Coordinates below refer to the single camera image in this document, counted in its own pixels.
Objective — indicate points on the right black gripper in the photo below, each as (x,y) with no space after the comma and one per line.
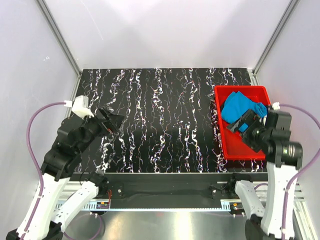
(251,119)

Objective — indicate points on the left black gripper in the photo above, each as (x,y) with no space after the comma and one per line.
(115,120)

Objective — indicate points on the blue t-shirt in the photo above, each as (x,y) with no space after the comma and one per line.
(238,104)

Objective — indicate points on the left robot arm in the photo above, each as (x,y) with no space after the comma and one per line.
(44,221)

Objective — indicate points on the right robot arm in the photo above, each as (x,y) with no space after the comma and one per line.
(274,219)

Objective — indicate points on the red plastic bin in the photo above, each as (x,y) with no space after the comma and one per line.
(232,145)

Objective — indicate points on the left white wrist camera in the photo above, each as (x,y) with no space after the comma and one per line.
(80,107)

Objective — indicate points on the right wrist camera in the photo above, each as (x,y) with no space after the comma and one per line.
(274,107)

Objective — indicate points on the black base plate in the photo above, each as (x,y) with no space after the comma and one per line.
(146,191)

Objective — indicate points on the aluminium rail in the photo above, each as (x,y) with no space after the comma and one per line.
(102,202)

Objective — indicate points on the left aluminium frame post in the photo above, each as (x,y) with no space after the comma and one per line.
(58,35)

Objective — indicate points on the aluminium frame post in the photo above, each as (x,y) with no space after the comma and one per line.
(58,35)
(275,35)

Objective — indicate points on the right aluminium frame post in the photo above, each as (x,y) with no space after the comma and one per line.
(275,35)

